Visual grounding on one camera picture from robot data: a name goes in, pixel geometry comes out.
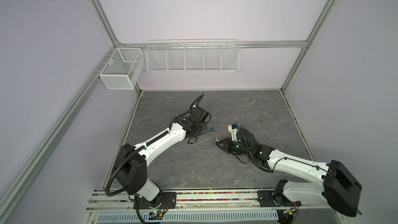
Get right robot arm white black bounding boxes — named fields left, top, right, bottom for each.
left=216, top=124, right=362, bottom=217

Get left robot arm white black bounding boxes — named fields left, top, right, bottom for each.
left=104, top=104, right=211, bottom=205

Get white mesh box basket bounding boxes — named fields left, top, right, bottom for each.
left=99, top=48, right=145, bottom=90

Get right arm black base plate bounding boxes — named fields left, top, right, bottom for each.
left=257, top=190, right=302, bottom=207

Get white wire divided basket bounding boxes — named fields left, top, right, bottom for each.
left=146, top=39, right=240, bottom=73

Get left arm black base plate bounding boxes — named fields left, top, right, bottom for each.
left=135, top=191, right=177, bottom=209

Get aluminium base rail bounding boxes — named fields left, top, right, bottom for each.
left=86, top=188, right=349, bottom=214

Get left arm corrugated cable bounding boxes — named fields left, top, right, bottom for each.
left=105, top=93, right=205, bottom=197

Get white vented cable duct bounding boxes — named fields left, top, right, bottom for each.
left=96, top=209, right=279, bottom=224

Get aluminium frame profiles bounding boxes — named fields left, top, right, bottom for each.
left=1, top=0, right=338, bottom=224

